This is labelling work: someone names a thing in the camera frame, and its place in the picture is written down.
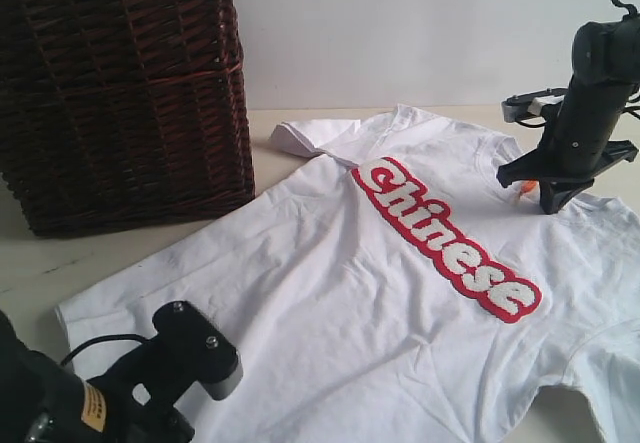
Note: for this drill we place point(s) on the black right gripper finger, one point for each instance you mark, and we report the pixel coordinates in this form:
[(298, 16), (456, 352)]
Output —
[(538, 166), (554, 196)]

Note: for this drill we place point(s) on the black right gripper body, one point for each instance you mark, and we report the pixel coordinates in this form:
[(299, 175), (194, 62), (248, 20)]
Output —
[(574, 138)]

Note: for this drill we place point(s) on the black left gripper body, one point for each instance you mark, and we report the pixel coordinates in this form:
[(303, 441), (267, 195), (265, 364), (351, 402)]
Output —
[(141, 389)]

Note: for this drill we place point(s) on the white t-shirt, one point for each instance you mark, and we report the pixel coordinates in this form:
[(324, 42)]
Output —
[(391, 290)]

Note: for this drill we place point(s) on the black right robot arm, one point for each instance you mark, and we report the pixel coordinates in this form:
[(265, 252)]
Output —
[(605, 63)]

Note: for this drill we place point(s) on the dark brown wicker basket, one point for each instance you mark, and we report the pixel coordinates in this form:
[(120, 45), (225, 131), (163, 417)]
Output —
[(119, 114)]

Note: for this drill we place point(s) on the orange garment hang tag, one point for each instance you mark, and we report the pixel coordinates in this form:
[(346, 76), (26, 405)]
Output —
[(527, 187)]

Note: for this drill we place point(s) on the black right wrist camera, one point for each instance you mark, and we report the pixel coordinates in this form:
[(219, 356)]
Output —
[(533, 110)]

